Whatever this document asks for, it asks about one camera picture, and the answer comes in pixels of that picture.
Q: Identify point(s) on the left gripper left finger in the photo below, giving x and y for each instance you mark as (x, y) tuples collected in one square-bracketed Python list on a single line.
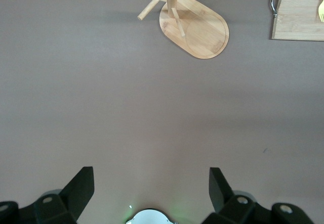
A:
[(76, 196)]

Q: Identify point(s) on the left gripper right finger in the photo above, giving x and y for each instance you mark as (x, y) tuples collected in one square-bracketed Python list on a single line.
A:
[(225, 201)]

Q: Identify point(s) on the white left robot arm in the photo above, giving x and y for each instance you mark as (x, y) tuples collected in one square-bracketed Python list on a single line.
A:
[(150, 217)]

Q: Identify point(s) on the wooden mug tree stand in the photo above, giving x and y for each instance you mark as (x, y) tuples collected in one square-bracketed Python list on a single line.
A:
[(202, 32)]

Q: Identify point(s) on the bamboo cutting board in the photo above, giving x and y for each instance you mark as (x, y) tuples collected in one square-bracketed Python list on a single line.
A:
[(296, 11)]

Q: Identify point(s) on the yellow plastic fork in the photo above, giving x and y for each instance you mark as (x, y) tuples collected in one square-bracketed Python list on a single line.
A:
[(321, 11)]

